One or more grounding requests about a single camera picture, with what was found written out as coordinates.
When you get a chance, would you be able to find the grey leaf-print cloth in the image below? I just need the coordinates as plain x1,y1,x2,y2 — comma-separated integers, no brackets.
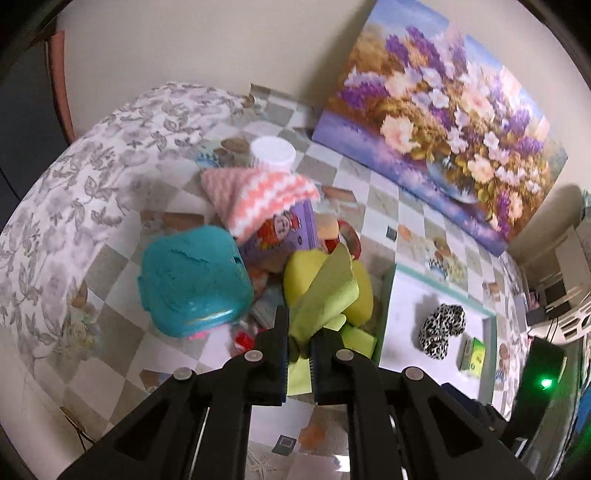
0,82,252,370

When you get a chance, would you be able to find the crumpled red and white wrapper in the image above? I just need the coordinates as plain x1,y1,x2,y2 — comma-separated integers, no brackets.
231,323,259,358

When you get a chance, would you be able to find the white plastic rack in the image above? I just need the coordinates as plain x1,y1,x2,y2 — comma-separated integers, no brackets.
529,286,591,344

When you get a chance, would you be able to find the white plastic bottle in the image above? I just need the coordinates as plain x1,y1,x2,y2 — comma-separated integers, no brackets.
249,137,296,172

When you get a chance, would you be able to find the checkered printed tablecloth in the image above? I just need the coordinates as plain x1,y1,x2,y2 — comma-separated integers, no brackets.
60,85,532,480

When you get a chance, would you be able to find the lime green cloth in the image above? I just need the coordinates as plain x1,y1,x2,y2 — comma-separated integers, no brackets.
286,242,377,395

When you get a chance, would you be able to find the red tape roll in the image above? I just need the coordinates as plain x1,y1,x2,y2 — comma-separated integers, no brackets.
323,220,363,259

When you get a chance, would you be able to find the yellow sponge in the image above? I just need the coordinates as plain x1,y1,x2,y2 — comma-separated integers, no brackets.
283,249,375,326

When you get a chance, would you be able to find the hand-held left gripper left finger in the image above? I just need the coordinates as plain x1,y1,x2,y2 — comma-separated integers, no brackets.
58,305,291,480

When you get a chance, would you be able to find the purple cartoon packet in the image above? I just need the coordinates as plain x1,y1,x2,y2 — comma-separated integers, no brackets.
240,199,319,268

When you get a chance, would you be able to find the thin dark cable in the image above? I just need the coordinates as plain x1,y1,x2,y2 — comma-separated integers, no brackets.
60,406,95,450

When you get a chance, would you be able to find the peach round sponge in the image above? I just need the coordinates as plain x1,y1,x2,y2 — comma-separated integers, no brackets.
314,215,340,241

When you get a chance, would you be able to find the flower painting canvas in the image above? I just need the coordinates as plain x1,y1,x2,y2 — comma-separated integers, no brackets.
312,0,568,257

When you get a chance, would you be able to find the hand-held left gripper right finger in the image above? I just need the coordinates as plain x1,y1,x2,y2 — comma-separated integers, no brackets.
308,328,536,480

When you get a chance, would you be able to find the leopard print scrunchie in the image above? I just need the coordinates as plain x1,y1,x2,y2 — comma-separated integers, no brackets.
418,303,466,361

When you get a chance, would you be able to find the white cabinet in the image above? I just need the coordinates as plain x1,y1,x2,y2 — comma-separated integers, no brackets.
551,222,591,296

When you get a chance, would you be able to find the teal plastic container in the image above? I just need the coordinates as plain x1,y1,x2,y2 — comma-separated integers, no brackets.
137,225,254,339

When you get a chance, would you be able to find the white tray with teal rim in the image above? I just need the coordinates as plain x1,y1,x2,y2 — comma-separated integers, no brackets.
372,263,498,407

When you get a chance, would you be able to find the small green box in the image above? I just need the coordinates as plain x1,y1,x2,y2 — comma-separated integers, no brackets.
458,337,488,377

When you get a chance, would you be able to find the pink and white fluffy cloth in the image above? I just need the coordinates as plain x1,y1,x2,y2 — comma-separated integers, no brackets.
200,167,321,237

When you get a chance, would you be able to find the reddish-brown board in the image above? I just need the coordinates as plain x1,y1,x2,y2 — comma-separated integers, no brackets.
44,31,77,144

